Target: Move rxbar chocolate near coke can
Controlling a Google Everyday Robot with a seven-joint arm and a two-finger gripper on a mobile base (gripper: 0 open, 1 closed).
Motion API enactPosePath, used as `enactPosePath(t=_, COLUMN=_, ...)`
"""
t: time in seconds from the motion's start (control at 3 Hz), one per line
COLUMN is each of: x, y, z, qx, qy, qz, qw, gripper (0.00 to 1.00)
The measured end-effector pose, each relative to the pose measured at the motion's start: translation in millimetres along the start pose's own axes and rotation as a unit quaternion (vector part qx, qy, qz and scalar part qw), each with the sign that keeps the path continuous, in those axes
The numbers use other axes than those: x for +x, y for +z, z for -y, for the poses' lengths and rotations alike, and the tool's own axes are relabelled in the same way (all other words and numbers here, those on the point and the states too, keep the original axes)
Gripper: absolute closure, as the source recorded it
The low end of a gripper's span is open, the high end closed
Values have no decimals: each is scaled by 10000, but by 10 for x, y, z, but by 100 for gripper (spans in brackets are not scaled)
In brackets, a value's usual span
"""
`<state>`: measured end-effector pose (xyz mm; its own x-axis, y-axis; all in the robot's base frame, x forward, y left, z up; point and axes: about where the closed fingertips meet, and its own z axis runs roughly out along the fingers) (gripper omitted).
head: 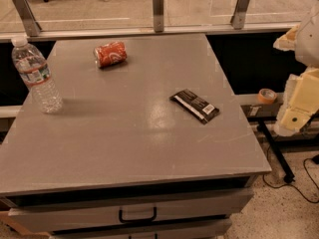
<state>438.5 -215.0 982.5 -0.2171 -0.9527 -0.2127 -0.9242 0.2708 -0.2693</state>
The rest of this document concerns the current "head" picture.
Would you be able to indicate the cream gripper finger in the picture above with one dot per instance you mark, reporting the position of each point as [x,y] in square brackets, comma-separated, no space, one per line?
[300,102]
[287,41]

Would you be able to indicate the black rxbar chocolate bar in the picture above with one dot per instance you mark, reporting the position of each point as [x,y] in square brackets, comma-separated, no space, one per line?
[195,105]

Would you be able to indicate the red coke can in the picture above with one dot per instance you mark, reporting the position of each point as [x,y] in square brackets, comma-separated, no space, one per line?
[110,54]

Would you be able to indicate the orange tape roll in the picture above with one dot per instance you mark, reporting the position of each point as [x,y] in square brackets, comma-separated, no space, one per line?
[267,96]

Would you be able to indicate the black metal stand leg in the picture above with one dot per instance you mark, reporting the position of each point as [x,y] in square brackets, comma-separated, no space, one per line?
[289,175]

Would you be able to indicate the lower grey drawer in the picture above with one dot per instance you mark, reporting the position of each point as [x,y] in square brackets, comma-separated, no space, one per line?
[201,229]

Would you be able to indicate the grey drawer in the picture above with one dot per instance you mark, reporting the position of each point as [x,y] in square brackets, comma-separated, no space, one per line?
[201,229]
[105,213]

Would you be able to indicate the clear plastic water bottle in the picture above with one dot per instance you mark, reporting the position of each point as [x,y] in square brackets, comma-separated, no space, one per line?
[36,75]

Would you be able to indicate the upper grey drawer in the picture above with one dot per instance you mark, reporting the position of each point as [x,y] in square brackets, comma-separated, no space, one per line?
[105,213]

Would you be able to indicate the right metal rail bracket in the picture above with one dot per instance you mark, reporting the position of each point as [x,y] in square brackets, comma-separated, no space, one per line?
[238,18]

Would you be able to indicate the metal rail bracket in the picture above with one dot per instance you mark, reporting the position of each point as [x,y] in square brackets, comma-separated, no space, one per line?
[31,27]
[158,15]
[238,18]

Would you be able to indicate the middle metal rail bracket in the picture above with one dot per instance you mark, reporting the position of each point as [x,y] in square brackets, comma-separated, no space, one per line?
[158,15]

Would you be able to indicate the black drawer handle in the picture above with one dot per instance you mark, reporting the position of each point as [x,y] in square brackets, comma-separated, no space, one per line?
[127,216]

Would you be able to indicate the left metal rail bracket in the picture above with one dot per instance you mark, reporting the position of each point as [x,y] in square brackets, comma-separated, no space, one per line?
[31,27]

